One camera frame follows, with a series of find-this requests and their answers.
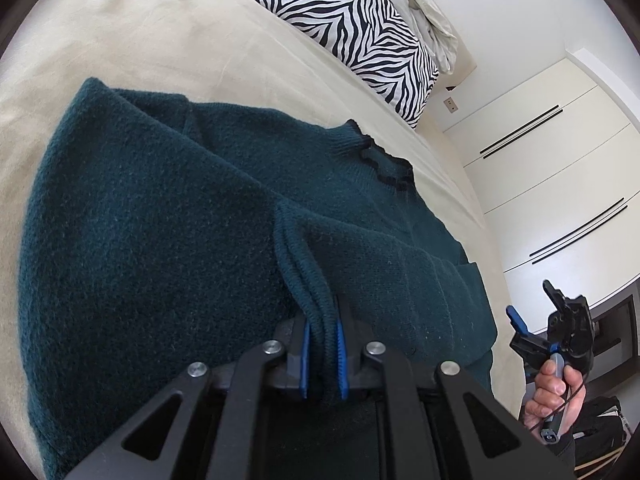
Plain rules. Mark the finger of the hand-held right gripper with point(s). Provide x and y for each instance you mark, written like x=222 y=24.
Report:
x=552 y=292
x=516 y=321

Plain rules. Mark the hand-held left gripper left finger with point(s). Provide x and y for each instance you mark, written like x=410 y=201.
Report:
x=306 y=355

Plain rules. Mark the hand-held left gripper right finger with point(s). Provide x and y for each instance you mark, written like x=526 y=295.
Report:
x=341 y=360

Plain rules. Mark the dark green sweater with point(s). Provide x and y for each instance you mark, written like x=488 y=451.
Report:
x=150 y=235

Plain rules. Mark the person's right hand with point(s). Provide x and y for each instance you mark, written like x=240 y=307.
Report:
x=545 y=395

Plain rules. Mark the dark low cabinet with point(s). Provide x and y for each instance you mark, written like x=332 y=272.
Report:
x=617 y=322

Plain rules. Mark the black bag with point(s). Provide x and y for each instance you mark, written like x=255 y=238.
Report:
x=600 y=430

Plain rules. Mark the white wardrobe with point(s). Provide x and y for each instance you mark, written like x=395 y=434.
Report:
x=550 y=185

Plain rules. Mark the zebra striped pillow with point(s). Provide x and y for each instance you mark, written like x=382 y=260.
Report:
x=350 y=25

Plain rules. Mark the beige bed cover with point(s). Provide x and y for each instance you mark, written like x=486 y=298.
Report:
x=150 y=35

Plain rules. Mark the wall socket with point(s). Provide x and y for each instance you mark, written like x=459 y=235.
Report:
x=451 y=104

